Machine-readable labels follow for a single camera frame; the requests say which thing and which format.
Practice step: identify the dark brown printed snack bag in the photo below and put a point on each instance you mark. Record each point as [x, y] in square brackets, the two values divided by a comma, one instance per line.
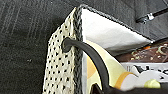
[146, 53]

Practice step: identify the black office chair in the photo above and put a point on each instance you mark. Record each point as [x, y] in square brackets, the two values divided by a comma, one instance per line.
[150, 16]

